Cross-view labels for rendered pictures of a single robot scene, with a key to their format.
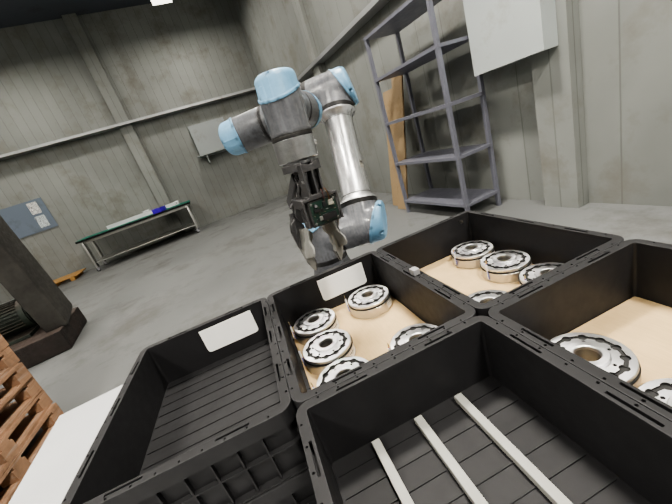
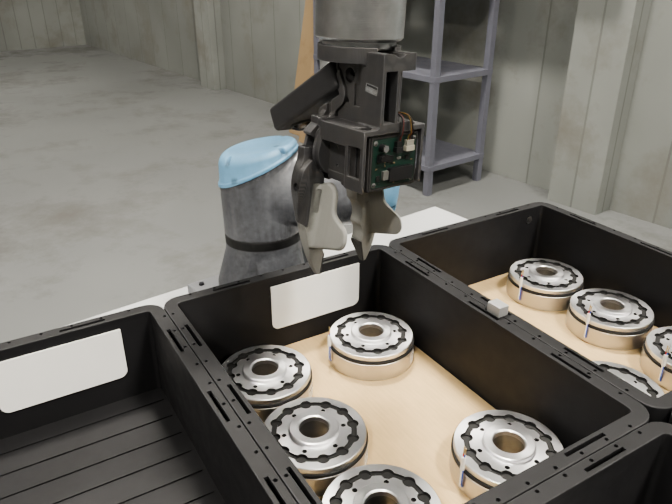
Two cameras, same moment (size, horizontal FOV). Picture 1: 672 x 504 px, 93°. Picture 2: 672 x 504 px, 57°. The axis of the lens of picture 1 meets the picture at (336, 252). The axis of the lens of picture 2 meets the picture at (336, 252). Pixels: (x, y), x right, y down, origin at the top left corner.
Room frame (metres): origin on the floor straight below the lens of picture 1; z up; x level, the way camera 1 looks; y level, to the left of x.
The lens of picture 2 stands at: (0.11, 0.21, 1.27)
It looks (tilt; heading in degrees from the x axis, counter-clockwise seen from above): 26 degrees down; 340
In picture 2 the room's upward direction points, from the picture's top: straight up
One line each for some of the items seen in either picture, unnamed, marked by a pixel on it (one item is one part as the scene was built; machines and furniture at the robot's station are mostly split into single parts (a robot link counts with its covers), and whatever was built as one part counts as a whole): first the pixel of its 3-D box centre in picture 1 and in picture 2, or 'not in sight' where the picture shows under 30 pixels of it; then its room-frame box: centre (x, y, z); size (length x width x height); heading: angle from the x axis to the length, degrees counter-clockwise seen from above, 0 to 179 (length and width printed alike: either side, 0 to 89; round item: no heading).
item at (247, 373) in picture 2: (313, 319); (264, 369); (0.66, 0.10, 0.86); 0.05 x 0.05 x 0.01
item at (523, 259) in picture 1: (504, 260); (611, 309); (0.64, -0.36, 0.86); 0.10 x 0.10 x 0.01
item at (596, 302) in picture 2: (504, 258); (611, 305); (0.64, -0.36, 0.86); 0.05 x 0.05 x 0.01
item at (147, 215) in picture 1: (144, 231); not in sight; (8.83, 4.69, 0.50); 2.76 x 1.09 x 1.00; 108
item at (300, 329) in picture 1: (314, 321); (264, 372); (0.66, 0.10, 0.86); 0.10 x 0.10 x 0.01
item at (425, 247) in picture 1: (477, 270); (574, 319); (0.62, -0.28, 0.87); 0.40 x 0.30 x 0.11; 11
